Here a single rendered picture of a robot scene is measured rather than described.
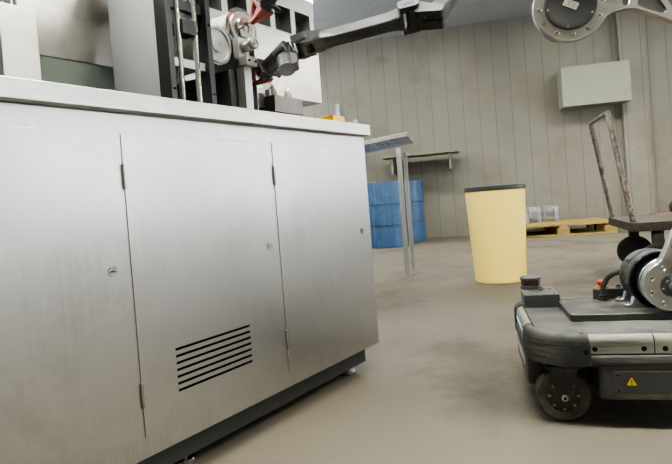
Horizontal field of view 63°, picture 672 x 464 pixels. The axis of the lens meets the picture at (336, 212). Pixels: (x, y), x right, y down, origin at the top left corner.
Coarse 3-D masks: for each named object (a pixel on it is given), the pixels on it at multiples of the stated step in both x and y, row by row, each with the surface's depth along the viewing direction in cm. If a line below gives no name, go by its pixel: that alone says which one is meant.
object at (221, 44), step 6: (216, 30) 180; (222, 30) 182; (216, 36) 180; (222, 36) 182; (216, 42) 180; (222, 42) 182; (228, 42) 184; (216, 48) 179; (222, 48) 181; (228, 48) 184; (216, 54) 180; (222, 54) 182; (228, 54) 184; (216, 60) 179; (222, 60) 181
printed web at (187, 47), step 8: (224, 16) 187; (216, 24) 188; (224, 24) 186; (184, 40) 180; (184, 48) 180; (192, 48) 178; (176, 56) 183; (184, 56) 181; (192, 56) 179; (216, 64) 180; (176, 72) 188; (184, 72) 188; (192, 72) 188
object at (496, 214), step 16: (480, 192) 365; (496, 192) 360; (512, 192) 361; (480, 208) 366; (496, 208) 361; (512, 208) 361; (480, 224) 368; (496, 224) 362; (512, 224) 362; (480, 240) 369; (496, 240) 363; (512, 240) 362; (480, 256) 371; (496, 256) 364; (512, 256) 363; (480, 272) 373; (496, 272) 365; (512, 272) 364
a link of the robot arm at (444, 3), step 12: (444, 0) 178; (456, 0) 182; (408, 12) 178; (420, 12) 177; (432, 12) 176; (444, 12) 177; (408, 24) 183; (420, 24) 181; (432, 24) 180; (444, 24) 180
